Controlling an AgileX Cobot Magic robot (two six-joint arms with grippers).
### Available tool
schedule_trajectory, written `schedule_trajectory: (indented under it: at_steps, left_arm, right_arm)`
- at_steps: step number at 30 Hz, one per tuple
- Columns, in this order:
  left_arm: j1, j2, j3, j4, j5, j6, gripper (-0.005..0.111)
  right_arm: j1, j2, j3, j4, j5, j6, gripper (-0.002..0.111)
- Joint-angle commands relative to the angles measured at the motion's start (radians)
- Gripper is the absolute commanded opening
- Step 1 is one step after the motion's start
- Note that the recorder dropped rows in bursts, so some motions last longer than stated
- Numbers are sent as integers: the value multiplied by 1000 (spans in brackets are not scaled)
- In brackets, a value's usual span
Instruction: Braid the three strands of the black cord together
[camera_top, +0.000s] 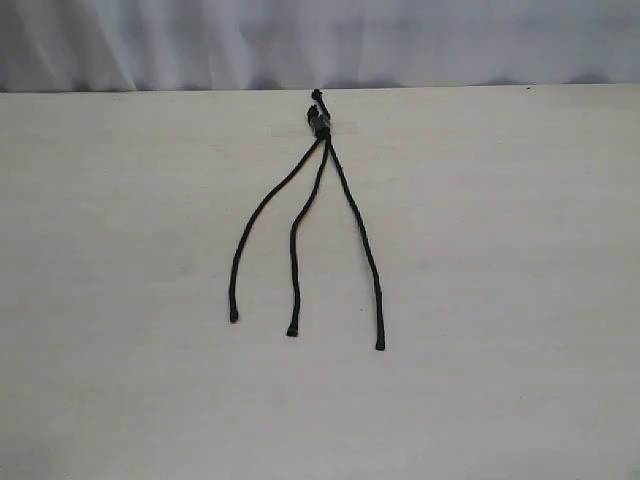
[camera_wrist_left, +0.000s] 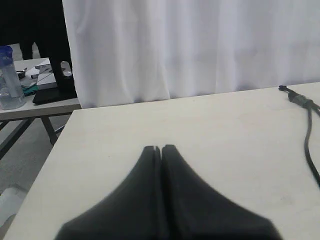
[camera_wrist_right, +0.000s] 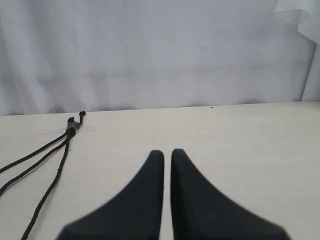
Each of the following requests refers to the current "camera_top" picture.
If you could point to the clear adhesive tape strip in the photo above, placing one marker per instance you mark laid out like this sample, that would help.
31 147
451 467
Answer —
304 130

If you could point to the white curtain backdrop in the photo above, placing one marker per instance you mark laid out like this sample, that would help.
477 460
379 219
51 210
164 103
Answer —
58 46

